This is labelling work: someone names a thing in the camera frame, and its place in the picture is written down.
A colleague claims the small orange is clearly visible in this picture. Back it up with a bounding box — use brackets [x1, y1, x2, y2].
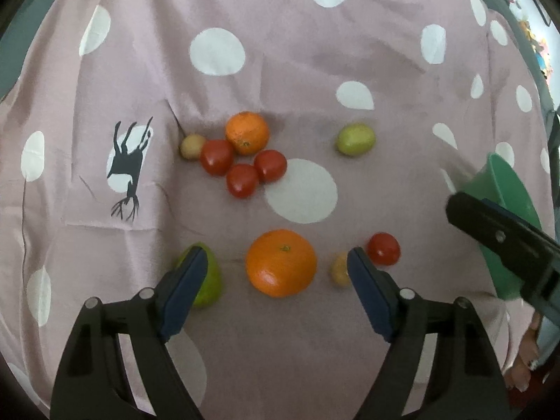
[225, 111, 270, 156]

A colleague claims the small yellow fruit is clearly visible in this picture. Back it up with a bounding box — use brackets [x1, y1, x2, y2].
[180, 134, 207, 160]
[330, 252, 353, 287]

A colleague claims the wall poster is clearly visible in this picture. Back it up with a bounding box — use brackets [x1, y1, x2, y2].
[503, 0, 554, 79]

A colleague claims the red tomato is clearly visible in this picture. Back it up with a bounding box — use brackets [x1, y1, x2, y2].
[200, 139, 236, 177]
[366, 232, 401, 267]
[226, 163, 260, 199]
[254, 149, 288, 183]

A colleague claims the green round fruit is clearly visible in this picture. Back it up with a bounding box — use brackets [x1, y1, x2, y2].
[336, 123, 377, 157]
[175, 243, 224, 309]

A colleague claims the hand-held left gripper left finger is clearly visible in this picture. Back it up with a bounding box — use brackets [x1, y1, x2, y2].
[50, 246, 208, 420]

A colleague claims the pink polka dot blanket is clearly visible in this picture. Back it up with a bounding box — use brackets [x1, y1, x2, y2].
[0, 0, 556, 420]

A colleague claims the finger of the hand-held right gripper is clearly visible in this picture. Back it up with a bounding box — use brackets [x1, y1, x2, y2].
[446, 191, 560, 316]

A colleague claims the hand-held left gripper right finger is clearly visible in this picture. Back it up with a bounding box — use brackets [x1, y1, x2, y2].
[346, 246, 512, 420]

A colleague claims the large orange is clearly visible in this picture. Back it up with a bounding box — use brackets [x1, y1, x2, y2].
[246, 229, 318, 298]

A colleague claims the green plastic basket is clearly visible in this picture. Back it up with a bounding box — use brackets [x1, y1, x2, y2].
[461, 152, 543, 302]

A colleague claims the person's right hand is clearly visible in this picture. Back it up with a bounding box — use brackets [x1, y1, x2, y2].
[505, 315, 543, 392]

